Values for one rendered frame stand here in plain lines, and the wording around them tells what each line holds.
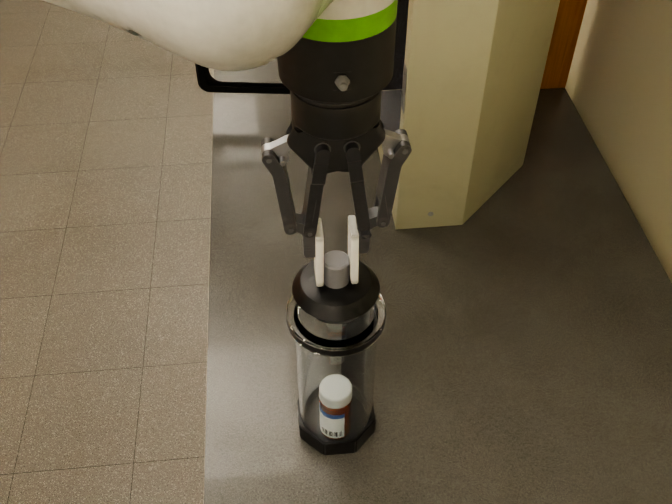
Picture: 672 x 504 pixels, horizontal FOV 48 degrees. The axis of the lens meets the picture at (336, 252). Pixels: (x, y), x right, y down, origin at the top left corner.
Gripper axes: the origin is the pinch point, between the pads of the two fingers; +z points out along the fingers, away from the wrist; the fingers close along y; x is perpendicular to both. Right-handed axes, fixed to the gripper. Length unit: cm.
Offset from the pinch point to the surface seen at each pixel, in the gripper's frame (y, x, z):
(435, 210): -19.5, -34.3, 27.7
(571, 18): -51, -71, 16
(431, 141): -17.6, -34.3, 13.8
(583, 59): -56, -73, 26
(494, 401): -21.1, -0.7, 31.4
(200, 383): 31, -74, 125
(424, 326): -14.3, -14.1, 31.4
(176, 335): 38, -92, 125
